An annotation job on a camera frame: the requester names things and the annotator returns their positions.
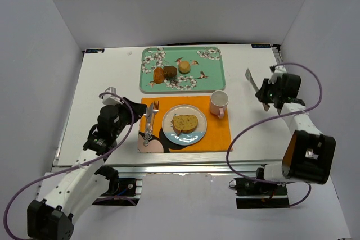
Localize dark brown muffin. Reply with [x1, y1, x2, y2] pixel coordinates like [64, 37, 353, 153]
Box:
[163, 66, 178, 79]

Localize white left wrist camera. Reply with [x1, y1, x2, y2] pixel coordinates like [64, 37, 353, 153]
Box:
[99, 87, 123, 106]

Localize pink white ceramic mug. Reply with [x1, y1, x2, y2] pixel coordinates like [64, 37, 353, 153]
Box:
[210, 90, 229, 119]

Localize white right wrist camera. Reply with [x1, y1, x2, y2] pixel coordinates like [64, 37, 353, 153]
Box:
[268, 65, 287, 84]

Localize sliced bread piece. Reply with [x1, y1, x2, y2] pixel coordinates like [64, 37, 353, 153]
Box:
[172, 115, 198, 135]

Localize silver table knife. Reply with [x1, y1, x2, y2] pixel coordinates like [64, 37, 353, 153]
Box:
[148, 103, 154, 141]

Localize orange cartoon placemat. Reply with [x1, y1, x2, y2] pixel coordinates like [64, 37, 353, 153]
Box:
[137, 96, 231, 153]

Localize silver metal tongs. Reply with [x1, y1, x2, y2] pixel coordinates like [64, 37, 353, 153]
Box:
[245, 68, 270, 112]

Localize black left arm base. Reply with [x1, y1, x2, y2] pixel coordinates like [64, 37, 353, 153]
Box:
[92, 178, 142, 206]

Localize green floral tray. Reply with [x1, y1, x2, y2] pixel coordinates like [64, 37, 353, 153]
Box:
[139, 46, 226, 93]

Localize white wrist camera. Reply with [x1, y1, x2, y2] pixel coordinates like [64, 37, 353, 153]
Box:
[99, 87, 123, 106]
[268, 65, 287, 84]

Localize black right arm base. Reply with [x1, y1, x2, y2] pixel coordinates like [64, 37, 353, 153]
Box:
[228, 178, 290, 209]

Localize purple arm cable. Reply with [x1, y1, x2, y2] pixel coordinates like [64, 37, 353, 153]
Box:
[226, 62, 323, 207]
[4, 92, 135, 239]

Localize aluminium table frame rail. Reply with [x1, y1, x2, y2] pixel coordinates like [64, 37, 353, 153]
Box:
[53, 44, 291, 173]

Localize silver spoon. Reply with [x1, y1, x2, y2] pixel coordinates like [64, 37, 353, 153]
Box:
[143, 108, 150, 146]

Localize white blue ceramic plate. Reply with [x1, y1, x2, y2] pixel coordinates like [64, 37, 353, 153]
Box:
[162, 105, 207, 146]

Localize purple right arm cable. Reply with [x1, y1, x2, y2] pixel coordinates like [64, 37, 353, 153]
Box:
[226, 62, 323, 207]

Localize silver fork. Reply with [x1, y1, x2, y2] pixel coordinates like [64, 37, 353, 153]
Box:
[150, 100, 159, 138]

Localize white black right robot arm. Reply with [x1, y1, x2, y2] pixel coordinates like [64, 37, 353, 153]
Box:
[255, 72, 336, 184]

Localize pale round bun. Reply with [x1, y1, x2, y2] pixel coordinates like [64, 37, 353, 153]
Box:
[178, 61, 191, 74]

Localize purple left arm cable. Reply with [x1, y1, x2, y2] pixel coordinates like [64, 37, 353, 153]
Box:
[4, 92, 135, 239]

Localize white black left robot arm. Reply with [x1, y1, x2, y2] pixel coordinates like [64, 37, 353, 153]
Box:
[27, 93, 147, 239]

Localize orange-brown bread roll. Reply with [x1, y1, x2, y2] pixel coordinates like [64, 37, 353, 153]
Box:
[153, 67, 165, 84]

